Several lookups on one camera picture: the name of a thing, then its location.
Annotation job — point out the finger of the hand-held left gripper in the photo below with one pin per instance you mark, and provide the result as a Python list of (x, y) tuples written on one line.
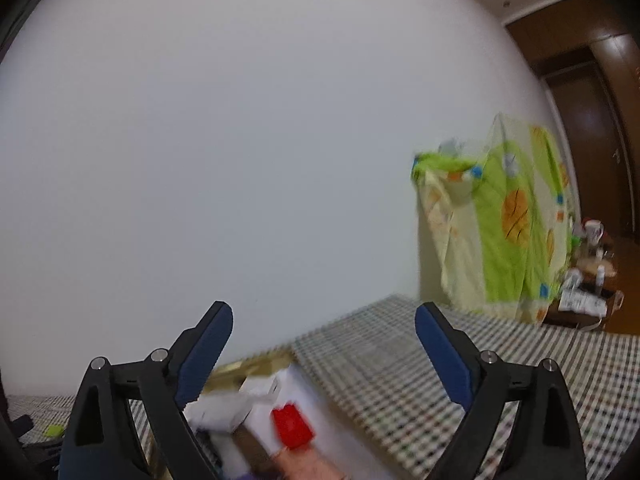
[(22, 425)]

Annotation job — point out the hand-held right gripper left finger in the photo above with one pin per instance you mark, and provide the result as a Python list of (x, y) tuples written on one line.
[(205, 355)]

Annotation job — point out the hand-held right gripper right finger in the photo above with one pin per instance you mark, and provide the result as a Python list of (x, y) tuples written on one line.
[(442, 355)]

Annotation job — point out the green toy block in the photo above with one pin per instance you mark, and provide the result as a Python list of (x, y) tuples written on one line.
[(53, 430)]

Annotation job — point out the white rectangular block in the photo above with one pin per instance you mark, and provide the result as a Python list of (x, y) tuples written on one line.
[(220, 410)]

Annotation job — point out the red toy brick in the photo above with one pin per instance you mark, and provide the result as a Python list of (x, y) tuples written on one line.
[(292, 425)]

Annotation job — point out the gold box with white lining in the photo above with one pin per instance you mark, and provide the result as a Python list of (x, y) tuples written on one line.
[(320, 410)]

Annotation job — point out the checked tablecloth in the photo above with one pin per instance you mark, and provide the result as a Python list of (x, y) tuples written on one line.
[(390, 355)]

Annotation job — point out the small white box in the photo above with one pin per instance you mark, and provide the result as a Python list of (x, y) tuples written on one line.
[(260, 386)]

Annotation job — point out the green printed cloth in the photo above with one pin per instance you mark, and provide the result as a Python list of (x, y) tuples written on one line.
[(505, 240)]

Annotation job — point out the cluttered wooden side table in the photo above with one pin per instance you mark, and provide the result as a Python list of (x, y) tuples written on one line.
[(587, 305)]

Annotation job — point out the white bottle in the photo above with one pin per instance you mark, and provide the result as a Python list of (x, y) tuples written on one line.
[(600, 274)]

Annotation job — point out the white cup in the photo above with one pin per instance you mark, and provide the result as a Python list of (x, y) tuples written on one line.
[(593, 232)]

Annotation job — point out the wooden wardrobe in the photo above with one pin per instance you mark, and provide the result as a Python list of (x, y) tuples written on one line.
[(590, 110)]

